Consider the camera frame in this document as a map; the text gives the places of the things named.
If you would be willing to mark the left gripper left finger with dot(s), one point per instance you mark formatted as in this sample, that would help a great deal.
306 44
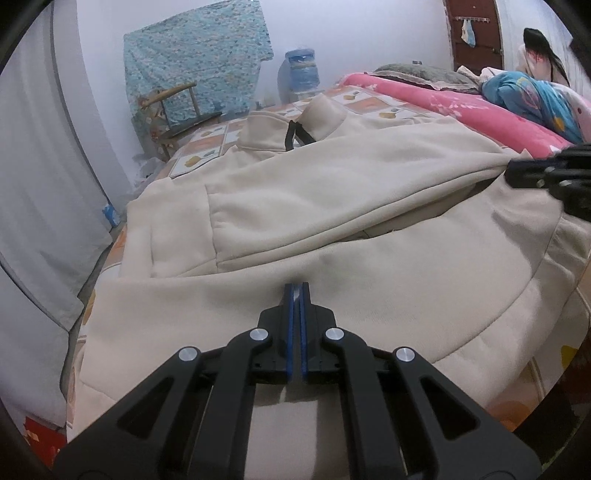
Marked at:
288 321

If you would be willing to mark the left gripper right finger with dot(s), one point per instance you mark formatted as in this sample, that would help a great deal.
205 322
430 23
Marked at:
304 301

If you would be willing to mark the cream zip-up jacket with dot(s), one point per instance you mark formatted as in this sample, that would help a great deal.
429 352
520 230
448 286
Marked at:
323 239

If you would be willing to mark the teal blue garment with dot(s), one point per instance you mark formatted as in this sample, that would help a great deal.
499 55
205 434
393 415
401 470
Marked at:
535 100

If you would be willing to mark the pink floral blanket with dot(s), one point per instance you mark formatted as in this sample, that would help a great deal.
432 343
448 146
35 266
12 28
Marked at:
472 110

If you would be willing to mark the person with long hair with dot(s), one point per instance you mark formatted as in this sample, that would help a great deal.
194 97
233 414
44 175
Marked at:
537 59

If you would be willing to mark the dark wooden door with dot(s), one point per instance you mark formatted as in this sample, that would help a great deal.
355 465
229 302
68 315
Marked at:
475 34

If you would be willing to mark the green lace-trimmed pillow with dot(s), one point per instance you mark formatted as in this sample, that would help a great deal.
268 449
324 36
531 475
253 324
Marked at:
434 78

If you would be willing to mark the wooden chair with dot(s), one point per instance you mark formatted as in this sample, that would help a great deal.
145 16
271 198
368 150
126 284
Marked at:
171 114

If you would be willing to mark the blue water jug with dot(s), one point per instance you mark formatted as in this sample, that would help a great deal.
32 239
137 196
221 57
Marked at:
303 70

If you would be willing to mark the teal patterned hanging cloth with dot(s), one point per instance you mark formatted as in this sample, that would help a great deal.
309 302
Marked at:
220 47

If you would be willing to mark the grey curtain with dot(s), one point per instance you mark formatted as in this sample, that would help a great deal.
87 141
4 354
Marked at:
53 230

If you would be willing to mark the red box on floor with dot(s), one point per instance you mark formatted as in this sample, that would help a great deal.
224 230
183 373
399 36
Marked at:
45 442

